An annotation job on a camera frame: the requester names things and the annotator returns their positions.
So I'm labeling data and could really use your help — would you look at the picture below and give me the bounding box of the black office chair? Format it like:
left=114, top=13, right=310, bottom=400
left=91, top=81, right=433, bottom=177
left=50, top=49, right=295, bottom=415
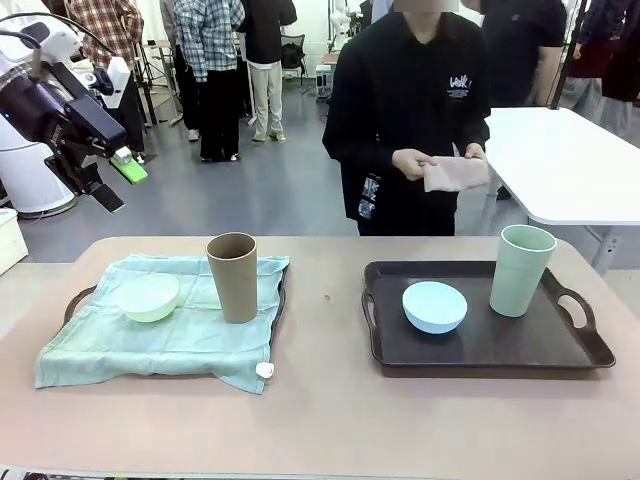
left=281, top=33, right=307, bottom=87

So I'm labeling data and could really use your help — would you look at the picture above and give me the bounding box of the pink cloth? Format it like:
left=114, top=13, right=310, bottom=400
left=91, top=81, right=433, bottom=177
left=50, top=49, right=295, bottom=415
left=422, top=142, right=491, bottom=194

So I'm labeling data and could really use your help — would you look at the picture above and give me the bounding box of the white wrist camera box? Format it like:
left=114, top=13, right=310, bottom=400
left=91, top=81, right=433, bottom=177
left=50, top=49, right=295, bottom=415
left=93, top=56, right=132, bottom=110

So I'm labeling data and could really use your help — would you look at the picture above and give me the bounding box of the light green cloth mat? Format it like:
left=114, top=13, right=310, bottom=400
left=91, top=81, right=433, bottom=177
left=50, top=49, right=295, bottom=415
left=33, top=253, right=292, bottom=396

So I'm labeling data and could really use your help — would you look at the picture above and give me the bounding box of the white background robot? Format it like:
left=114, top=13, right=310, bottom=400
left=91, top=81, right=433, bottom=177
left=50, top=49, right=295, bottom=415
left=327, top=0, right=367, bottom=47

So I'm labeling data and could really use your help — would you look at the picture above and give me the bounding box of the small white floor unit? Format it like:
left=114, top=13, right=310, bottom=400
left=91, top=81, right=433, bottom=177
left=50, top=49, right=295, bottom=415
left=314, top=62, right=338, bottom=99

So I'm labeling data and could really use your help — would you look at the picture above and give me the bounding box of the person in beige trousers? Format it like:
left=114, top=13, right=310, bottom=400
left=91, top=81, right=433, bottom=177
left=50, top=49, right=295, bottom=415
left=239, top=0, right=290, bottom=144

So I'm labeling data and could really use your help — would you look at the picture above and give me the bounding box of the person in maroon top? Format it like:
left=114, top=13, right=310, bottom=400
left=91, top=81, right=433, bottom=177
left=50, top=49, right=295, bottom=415
left=558, top=0, right=640, bottom=142

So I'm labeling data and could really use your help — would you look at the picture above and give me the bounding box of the tall brown cup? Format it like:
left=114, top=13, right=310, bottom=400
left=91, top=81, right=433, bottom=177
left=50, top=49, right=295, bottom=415
left=205, top=232, right=259, bottom=324

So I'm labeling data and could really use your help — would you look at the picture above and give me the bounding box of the white side table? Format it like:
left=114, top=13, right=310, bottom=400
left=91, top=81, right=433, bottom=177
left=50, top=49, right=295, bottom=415
left=482, top=104, right=640, bottom=277

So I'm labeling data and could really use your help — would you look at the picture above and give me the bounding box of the person in black hoodie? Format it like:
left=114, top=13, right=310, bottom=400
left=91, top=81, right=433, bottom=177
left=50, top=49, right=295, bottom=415
left=321, top=0, right=492, bottom=237

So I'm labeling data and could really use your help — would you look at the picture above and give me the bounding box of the pale green bowl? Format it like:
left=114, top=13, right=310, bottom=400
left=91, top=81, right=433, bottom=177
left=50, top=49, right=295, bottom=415
left=115, top=272, right=181, bottom=324

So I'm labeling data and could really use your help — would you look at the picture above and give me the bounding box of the person in black t-shirt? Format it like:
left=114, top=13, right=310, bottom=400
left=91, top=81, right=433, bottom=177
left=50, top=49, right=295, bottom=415
left=481, top=0, right=570, bottom=109

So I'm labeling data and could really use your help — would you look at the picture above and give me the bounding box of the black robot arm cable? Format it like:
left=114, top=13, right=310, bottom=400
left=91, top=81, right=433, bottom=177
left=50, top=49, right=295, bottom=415
left=0, top=12, right=119, bottom=81

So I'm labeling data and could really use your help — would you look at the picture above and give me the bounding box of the person's right forearm black sleeve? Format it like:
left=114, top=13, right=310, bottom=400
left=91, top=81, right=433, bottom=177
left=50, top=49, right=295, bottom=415
left=322, top=117, right=401, bottom=170

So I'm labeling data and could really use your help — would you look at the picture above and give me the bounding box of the person in red plaid shirt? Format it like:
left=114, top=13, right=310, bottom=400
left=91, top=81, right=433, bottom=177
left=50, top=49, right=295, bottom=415
left=63, top=0, right=147, bottom=157

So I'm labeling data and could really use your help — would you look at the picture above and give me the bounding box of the person's right hand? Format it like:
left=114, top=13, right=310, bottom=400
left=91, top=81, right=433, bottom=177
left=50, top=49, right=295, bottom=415
left=391, top=147, right=439, bottom=182

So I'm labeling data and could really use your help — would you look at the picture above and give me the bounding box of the person's left forearm black sleeve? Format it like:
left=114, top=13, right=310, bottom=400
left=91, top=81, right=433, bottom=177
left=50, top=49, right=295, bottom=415
left=467, top=114, right=492, bottom=151

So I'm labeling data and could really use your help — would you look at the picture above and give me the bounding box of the person in blue plaid shirt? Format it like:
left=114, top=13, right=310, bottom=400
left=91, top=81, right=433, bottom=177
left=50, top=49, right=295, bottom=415
left=172, top=0, right=246, bottom=164

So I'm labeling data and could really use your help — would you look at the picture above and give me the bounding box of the tall light green cup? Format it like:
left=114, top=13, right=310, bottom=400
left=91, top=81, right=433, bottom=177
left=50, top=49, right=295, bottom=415
left=488, top=224, right=558, bottom=318

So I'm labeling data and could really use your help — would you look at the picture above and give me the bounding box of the light blue bowl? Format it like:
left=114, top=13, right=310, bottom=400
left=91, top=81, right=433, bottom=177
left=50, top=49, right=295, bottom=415
left=401, top=280, right=469, bottom=335

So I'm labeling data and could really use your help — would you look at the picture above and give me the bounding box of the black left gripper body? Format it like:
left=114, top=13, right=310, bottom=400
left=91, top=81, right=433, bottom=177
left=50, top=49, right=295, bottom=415
left=43, top=96, right=127, bottom=197

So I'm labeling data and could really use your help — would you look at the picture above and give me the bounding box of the dark brown handled tray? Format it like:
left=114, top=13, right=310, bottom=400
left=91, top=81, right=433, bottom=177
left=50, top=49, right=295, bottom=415
left=361, top=259, right=617, bottom=380
left=62, top=257, right=290, bottom=381

